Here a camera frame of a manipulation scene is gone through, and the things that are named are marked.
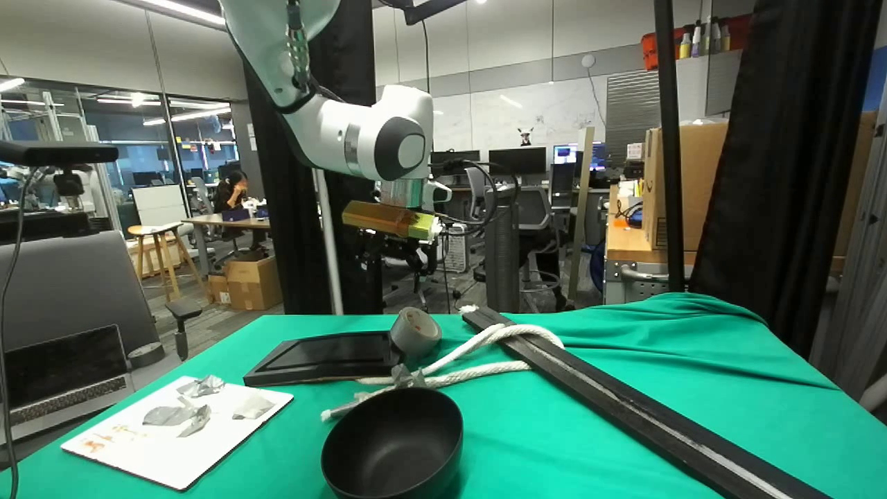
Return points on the narrow black curtain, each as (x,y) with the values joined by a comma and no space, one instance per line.
(785,168)

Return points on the black computer monitor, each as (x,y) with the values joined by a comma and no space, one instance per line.
(516,163)

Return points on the seated person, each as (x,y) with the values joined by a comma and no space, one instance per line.
(233,192)

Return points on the green tablecloth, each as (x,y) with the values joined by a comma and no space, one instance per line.
(647,350)

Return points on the black bowl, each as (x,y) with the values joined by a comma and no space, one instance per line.
(391,448)

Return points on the long black bar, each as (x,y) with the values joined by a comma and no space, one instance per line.
(638,411)

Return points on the black rectangular tray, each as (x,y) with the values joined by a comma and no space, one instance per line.
(322,358)

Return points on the shelf with bottles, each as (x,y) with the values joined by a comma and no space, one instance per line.
(697,42)

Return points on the black cylinder post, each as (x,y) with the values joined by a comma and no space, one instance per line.
(502,251)

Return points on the dark workbench cabinet wooden top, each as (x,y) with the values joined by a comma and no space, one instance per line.
(628,243)

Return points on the grey black masking tape roll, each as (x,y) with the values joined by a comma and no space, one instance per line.
(417,333)

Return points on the black camera bar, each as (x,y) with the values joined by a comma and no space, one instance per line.
(57,154)

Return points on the cardboard box on floor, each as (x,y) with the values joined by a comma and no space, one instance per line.
(250,285)

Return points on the black laptop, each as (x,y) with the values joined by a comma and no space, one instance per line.
(60,369)

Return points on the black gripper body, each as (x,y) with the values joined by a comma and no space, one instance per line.
(398,253)

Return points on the black vertical pole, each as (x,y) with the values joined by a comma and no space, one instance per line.
(668,139)

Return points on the wooden stool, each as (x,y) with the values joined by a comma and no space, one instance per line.
(162,243)

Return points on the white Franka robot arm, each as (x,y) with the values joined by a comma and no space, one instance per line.
(333,129)

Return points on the white printed booklet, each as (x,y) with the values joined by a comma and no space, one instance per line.
(176,430)

